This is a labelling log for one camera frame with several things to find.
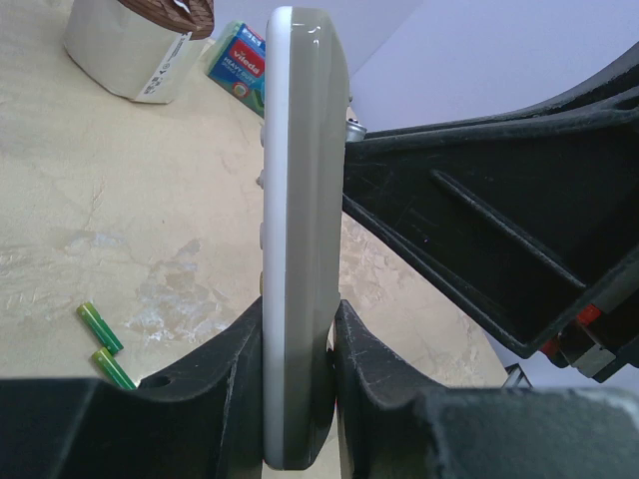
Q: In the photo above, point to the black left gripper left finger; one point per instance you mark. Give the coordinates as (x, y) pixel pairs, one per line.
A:
(200, 417)

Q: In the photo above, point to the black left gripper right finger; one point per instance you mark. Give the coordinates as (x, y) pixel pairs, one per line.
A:
(395, 422)

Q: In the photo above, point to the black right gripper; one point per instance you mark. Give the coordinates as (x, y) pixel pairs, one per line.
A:
(603, 336)

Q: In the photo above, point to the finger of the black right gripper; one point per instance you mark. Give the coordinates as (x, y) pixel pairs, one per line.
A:
(521, 219)

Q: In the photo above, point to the beige white remote control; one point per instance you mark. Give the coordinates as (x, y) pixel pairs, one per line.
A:
(304, 145)

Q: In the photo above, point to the black battery pair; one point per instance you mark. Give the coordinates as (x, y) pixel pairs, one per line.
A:
(354, 131)

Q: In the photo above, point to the green battery two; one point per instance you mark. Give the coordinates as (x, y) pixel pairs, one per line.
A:
(108, 365)

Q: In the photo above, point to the green battery one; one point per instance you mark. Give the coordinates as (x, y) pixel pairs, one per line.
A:
(93, 319)

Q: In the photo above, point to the green sponge pack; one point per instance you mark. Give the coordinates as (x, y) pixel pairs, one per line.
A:
(237, 64)

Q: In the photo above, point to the white roll with brown top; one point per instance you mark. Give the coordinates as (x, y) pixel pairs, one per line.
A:
(139, 50)

